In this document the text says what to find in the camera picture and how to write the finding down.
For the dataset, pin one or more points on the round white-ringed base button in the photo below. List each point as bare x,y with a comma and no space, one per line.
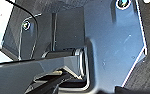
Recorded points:
26,25
122,3

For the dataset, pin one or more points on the grey robot torso limb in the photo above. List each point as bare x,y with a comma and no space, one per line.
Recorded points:
21,71

